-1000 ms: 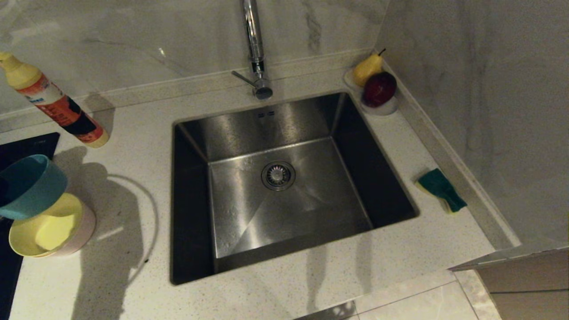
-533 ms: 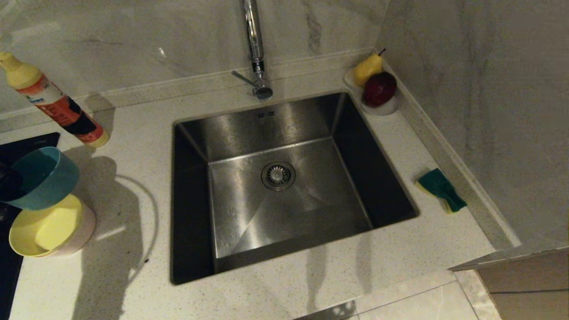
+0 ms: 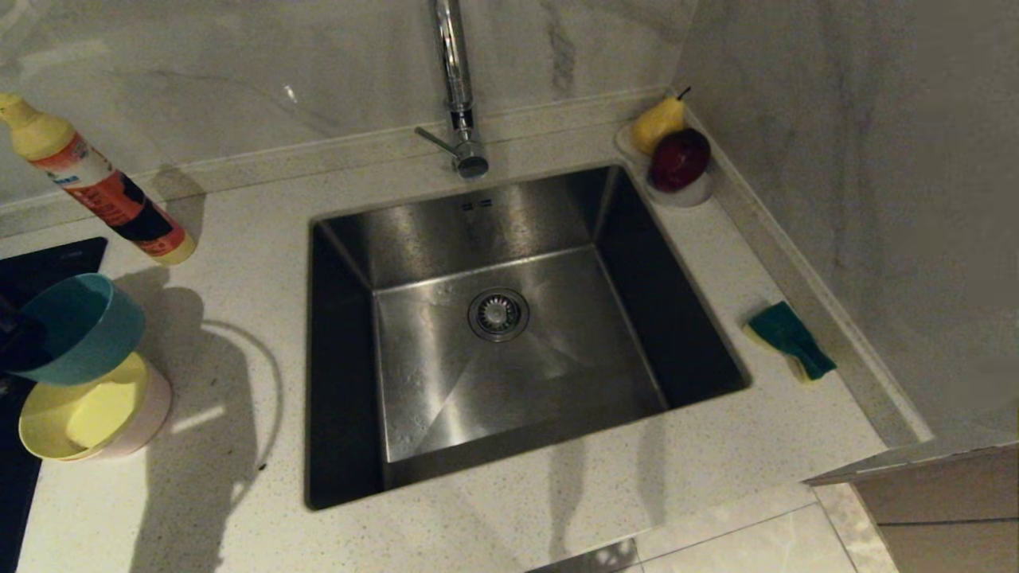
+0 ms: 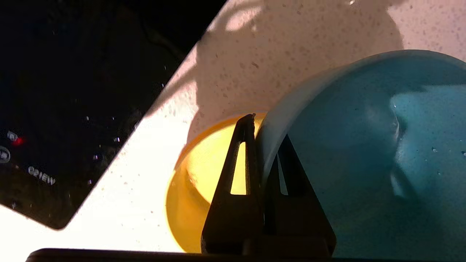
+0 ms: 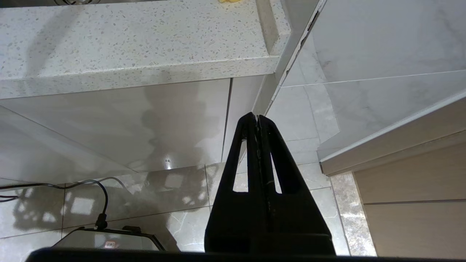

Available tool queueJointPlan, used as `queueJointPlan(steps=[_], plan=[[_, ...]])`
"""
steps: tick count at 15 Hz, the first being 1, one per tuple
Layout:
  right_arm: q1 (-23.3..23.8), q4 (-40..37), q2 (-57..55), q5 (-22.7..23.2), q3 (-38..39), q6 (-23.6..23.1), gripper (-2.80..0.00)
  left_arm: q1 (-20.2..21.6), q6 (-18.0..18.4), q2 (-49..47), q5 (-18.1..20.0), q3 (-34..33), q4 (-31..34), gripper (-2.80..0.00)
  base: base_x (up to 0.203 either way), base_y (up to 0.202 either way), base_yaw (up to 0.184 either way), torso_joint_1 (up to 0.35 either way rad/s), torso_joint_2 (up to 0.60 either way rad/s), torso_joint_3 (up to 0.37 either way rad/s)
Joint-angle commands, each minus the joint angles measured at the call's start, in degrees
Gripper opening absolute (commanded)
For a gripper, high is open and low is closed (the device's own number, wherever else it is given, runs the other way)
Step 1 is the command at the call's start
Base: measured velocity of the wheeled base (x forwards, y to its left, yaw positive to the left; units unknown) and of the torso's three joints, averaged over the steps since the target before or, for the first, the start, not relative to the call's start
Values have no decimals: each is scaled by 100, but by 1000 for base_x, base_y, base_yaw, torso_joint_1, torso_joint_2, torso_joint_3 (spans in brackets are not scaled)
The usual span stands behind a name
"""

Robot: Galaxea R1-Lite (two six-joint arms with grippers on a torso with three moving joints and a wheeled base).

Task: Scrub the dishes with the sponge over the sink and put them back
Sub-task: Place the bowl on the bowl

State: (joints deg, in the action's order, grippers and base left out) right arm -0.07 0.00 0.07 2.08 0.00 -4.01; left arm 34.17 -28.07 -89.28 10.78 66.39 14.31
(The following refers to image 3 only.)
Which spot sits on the dark red apple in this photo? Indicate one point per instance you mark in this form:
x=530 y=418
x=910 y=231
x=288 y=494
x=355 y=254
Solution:
x=679 y=161

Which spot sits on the round metal drain strainer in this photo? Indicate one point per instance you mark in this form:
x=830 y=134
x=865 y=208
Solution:
x=498 y=315

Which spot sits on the yellow pear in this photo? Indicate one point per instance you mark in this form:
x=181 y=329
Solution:
x=657 y=123

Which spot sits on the green yellow sponge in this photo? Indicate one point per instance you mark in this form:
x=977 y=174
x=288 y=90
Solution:
x=784 y=330

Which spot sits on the black induction cooktop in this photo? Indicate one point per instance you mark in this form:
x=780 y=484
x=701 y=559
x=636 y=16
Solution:
x=48 y=263

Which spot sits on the chrome faucet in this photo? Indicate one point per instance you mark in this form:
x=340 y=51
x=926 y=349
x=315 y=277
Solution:
x=455 y=79

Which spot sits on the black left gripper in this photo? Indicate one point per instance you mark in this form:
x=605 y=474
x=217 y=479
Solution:
x=12 y=342

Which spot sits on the pink plastic bowl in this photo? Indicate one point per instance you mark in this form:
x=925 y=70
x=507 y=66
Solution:
x=155 y=410

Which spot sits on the yellow plastic bowl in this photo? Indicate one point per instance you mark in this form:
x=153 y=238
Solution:
x=80 y=418

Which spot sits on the stainless steel sink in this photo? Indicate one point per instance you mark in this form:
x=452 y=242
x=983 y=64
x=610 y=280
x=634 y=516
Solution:
x=557 y=358

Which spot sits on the small white dish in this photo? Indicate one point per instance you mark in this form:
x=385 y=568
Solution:
x=685 y=197

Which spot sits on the orange detergent bottle yellow cap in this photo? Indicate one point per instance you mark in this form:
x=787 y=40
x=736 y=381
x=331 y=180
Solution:
x=103 y=199

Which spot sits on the blue plastic bowl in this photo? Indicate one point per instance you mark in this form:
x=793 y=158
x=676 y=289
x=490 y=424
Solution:
x=87 y=334

